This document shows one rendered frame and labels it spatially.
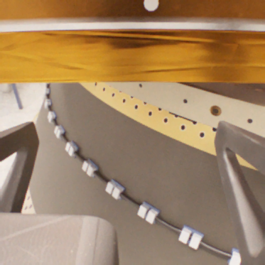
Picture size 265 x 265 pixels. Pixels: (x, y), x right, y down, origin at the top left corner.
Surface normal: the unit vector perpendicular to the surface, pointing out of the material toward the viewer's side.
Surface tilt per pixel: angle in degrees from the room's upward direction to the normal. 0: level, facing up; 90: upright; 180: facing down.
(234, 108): 90
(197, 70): 90
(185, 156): 62
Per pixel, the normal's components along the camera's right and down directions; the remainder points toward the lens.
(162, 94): -0.63, 0.46
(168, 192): -0.55, 0.04
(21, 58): 0.00, 0.59
